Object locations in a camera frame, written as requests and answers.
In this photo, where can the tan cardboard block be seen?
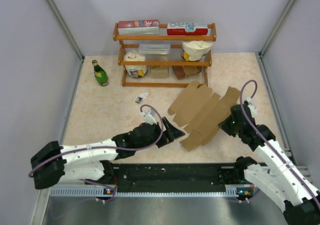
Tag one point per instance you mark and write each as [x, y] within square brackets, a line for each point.
[158, 71]

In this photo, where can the grey slotted cable duct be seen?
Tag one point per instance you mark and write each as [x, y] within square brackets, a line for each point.
[101, 192]

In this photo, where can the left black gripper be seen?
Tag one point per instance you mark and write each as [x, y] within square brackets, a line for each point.
[172, 133]

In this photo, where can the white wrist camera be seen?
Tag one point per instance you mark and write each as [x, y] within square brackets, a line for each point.
[253, 109]
[149, 117]

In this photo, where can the clear plastic container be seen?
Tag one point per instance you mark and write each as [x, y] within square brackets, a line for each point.
[154, 48]

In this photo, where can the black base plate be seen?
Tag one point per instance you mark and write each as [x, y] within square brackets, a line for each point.
[171, 177]

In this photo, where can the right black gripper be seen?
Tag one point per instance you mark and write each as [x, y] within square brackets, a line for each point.
[224, 125]

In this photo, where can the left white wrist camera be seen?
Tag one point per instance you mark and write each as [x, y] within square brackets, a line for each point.
[149, 117]

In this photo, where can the wooden three-tier shelf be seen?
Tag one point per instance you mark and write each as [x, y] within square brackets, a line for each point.
[127, 42]

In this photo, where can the small clear plastic packet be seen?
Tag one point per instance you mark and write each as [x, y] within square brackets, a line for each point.
[141, 97]

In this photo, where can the brown cardboard box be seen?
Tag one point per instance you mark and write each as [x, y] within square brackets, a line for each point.
[200, 111]

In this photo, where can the red white carton box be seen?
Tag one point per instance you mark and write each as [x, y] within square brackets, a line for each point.
[187, 29]

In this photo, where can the red silver foil box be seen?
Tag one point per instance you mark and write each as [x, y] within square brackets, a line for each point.
[138, 27]

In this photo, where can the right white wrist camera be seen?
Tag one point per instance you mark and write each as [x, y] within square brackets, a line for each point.
[253, 109]

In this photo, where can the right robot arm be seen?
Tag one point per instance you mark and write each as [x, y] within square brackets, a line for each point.
[295, 196]

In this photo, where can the small white flour bag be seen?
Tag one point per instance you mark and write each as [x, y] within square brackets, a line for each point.
[135, 68]

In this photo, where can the green glass bottle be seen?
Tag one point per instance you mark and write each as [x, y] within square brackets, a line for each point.
[100, 74]

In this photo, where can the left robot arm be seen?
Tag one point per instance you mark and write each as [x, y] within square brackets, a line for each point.
[56, 163]

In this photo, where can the large white paper bag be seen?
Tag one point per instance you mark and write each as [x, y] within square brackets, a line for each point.
[192, 51]

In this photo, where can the brown brick package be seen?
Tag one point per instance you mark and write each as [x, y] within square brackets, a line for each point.
[182, 72]

